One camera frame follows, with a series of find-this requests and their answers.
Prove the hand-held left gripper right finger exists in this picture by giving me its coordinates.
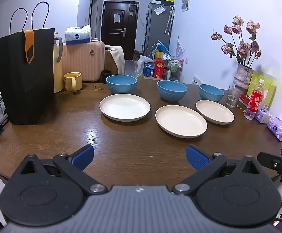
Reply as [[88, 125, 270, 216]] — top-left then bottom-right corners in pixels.
[[172, 145, 261, 196]]

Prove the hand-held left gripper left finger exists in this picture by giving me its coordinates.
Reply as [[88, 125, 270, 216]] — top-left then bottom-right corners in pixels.
[[20, 144, 108, 196]]

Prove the cream plate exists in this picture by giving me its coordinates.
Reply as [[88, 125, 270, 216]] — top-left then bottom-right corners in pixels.
[[99, 94, 151, 122], [195, 99, 235, 125], [155, 105, 208, 139]]

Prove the blue bowl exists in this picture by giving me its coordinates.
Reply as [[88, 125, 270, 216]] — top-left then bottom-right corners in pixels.
[[157, 80, 188, 102], [199, 84, 225, 103], [106, 75, 138, 95]]

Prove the purple tissue pack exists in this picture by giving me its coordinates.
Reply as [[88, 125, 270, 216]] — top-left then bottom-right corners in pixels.
[[266, 116, 282, 142], [254, 107, 272, 124]]

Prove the red label plastic bottle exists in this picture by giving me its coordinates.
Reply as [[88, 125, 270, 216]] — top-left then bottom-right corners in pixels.
[[244, 79, 265, 120]]

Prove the small red box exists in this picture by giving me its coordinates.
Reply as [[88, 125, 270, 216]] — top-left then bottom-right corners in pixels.
[[239, 93, 252, 108]]

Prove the yellow green box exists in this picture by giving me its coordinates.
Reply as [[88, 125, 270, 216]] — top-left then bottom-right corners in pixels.
[[246, 71, 277, 110]]

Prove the clear drinking glass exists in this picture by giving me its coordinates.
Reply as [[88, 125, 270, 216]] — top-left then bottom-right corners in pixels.
[[226, 86, 242, 109]]

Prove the yellow mug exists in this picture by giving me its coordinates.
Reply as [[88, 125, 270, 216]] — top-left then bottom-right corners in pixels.
[[64, 72, 83, 93]]

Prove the cream yellow kettle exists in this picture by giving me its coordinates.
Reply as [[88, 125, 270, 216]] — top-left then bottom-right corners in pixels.
[[52, 36, 65, 94]]

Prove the black cylindrical sleeve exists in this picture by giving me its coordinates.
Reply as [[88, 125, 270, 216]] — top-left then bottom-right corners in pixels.
[[102, 70, 113, 84]]

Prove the pink textured vase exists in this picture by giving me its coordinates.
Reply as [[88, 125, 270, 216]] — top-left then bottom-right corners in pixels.
[[233, 64, 254, 94]]

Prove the black paper bag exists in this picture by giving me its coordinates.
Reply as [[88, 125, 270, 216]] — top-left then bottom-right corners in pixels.
[[0, 2, 57, 125]]

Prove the red carton box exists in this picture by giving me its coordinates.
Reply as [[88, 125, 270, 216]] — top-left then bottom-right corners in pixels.
[[154, 58, 165, 78]]

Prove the pink suitcase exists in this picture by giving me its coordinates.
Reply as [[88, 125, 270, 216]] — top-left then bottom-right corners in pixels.
[[59, 38, 106, 83]]

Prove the blue carton box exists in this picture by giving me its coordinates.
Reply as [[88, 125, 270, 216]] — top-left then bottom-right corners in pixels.
[[144, 63, 155, 77]]

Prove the wooden chair with beige cloth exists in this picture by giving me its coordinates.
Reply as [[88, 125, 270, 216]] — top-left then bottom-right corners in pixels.
[[106, 46, 126, 76]]

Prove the white plastic bag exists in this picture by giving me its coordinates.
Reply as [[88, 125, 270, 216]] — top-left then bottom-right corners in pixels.
[[134, 55, 154, 78]]

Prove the dried rose bouquet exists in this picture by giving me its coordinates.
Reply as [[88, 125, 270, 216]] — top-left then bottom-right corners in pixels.
[[211, 16, 261, 68]]

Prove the dark brown door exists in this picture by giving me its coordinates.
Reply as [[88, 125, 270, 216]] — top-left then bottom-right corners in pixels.
[[101, 1, 139, 60]]

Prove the white blue tissue pack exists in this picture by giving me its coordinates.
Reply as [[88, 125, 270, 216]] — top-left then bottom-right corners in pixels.
[[65, 24, 92, 45]]

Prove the grey refrigerator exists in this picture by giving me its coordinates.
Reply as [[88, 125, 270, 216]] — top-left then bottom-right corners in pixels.
[[143, 1, 175, 56]]

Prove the white folded umbrella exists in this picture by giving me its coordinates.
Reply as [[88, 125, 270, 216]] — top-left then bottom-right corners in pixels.
[[165, 4, 175, 35]]

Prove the metal wire rack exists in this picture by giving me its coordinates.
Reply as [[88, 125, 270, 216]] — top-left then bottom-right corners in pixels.
[[164, 56, 184, 82]]

